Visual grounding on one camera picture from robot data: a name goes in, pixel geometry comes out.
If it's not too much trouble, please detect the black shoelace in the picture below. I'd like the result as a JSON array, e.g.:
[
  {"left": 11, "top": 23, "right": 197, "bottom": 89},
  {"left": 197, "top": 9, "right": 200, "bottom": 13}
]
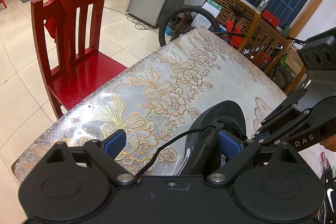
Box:
[{"left": 135, "top": 117, "right": 226, "bottom": 178}]

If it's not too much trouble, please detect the person right hand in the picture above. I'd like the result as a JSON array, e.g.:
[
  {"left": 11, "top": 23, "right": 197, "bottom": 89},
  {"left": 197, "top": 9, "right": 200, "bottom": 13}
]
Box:
[{"left": 320, "top": 134, "right": 336, "bottom": 152}]

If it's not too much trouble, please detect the cardboard box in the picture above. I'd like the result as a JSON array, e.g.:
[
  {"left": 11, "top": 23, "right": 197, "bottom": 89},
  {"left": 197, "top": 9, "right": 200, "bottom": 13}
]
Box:
[{"left": 285, "top": 51, "right": 303, "bottom": 75}]

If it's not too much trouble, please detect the brown wooden chair far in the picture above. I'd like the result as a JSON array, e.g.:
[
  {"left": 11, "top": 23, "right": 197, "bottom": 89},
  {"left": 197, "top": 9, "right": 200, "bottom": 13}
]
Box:
[{"left": 238, "top": 13, "right": 290, "bottom": 74}]

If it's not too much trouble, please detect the red box on sill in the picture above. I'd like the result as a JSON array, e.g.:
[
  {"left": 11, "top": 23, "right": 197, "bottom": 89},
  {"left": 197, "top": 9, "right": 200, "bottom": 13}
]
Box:
[{"left": 261, "top": 10, "right": 280, "bottom": 28}]

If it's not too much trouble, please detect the red wooden chair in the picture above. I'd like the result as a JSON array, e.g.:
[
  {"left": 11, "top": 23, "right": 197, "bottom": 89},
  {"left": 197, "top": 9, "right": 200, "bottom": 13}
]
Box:
[{"left": 31, "top": 0, "right": 126, "bottom": 118}]

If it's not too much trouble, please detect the wooden bench under window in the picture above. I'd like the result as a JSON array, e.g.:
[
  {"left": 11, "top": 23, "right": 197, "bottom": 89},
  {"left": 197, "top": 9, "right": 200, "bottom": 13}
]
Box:
[{"left": 207, "top": 0, "right": 261, "bottom": 36}]

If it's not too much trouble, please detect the black bicycle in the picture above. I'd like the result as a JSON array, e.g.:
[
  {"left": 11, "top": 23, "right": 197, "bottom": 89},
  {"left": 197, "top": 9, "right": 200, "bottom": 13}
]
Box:
[{"left": 158, "top": 4, "right": 293, "bottom": 91}]

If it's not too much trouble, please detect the white green carton box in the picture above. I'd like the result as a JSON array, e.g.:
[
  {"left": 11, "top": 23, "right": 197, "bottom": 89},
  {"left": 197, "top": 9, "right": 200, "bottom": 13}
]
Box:
[{"left": 202, "top": 0, "right": 222, "bottom": 18}]

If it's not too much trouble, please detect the red cloth on chair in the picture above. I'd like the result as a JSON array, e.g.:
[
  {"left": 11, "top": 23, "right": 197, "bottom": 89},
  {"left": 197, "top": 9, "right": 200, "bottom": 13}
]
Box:
[{"left": 45, "top": 0, "right": 74, "bottom": 42}]

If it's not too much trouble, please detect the small red plastic chair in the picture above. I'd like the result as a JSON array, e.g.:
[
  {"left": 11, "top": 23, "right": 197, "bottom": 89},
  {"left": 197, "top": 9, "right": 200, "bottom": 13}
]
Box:
[{"left": 0, "top": 0, "right": 7, "bottom": 9}]

